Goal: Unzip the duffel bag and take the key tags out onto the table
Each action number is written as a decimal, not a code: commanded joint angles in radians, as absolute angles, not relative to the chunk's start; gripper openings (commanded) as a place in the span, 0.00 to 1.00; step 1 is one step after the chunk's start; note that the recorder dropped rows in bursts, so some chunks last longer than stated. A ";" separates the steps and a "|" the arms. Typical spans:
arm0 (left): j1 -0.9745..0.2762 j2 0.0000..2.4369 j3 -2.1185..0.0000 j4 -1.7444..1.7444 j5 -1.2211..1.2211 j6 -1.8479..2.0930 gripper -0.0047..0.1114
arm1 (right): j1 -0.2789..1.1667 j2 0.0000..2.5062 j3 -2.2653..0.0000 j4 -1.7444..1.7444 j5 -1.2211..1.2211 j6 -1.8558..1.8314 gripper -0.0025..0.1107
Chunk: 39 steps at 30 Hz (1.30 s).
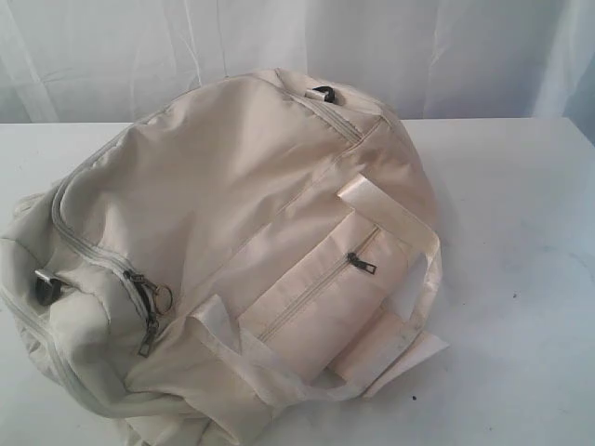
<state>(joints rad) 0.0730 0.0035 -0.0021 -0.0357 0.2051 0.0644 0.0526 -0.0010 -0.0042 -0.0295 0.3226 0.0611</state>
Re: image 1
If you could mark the white backdrop curtain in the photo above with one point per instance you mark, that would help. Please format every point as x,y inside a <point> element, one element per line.
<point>113,61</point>

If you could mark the cream fabric duffel bag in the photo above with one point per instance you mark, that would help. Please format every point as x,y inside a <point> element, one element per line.
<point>258,243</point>

